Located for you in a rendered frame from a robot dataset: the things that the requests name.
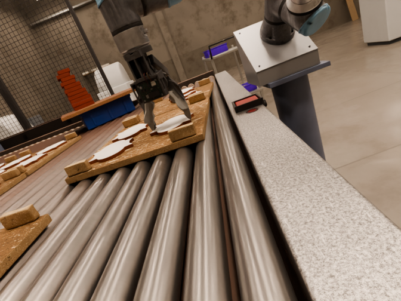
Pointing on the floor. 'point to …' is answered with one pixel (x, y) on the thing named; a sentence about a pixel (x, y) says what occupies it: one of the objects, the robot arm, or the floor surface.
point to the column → (299, 106)
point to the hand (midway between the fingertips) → (171, 122)
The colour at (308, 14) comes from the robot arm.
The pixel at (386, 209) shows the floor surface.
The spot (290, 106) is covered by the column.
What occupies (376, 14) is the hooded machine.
